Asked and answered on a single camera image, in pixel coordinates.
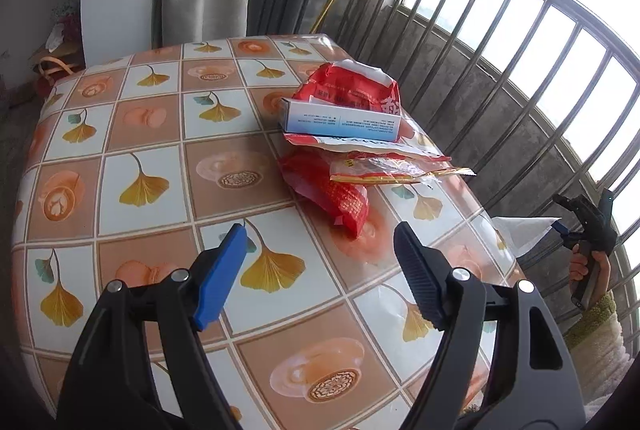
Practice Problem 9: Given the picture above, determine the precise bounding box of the white tissue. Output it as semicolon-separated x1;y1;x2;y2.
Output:
491;217;559;258

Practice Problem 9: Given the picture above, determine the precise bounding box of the person's right hand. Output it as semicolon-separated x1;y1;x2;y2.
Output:
567;243;613;298

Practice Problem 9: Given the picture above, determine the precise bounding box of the small red snack packet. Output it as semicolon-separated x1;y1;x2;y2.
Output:
278;147;369;239

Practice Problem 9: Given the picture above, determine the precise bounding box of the fuzzy right sleeve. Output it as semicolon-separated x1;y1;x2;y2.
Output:
564;291;632;415

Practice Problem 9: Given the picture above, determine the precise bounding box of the patterned vinyl tablecloth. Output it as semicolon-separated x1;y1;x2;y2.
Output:
11;36;522;429

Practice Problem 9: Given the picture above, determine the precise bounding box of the metal balcony railing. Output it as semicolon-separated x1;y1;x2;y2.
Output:
302;0;639;332

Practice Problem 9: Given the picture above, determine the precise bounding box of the white blue cardboard box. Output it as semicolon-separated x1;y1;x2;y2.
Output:
279;98;401;142

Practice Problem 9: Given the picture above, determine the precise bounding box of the large red white plastic bag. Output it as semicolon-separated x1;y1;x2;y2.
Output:
279;60;475;185

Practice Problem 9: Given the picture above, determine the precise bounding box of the yellow pole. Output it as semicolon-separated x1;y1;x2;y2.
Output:
310;0;336;34

